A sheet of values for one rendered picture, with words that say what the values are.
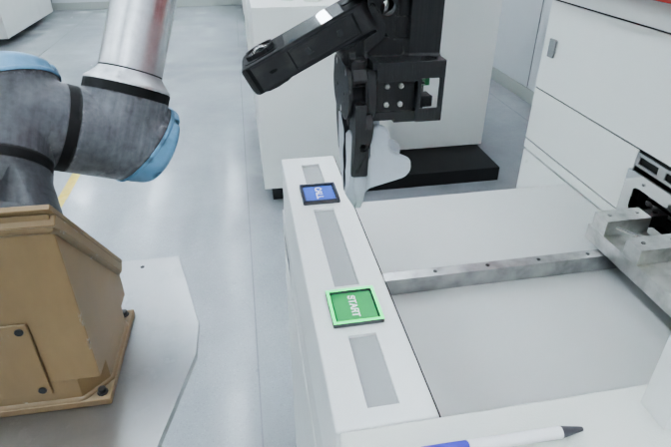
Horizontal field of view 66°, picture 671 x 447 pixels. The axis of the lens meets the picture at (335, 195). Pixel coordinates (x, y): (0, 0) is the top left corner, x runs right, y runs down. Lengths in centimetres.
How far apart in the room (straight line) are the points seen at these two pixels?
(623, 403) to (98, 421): 57
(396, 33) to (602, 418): 38
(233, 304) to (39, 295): 149
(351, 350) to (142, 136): 40
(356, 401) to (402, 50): 31
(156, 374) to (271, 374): 109
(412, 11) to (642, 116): 68
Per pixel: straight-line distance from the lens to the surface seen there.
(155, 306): 85
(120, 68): 75
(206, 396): 179
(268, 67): 42
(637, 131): 106
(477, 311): 82
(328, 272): 64
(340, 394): 51
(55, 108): 72
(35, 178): 68
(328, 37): 42
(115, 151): 74
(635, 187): 105
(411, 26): 44
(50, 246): 60
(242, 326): 198
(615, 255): 94
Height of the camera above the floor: 135
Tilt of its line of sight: 30 degrees down
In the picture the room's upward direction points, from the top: straight up
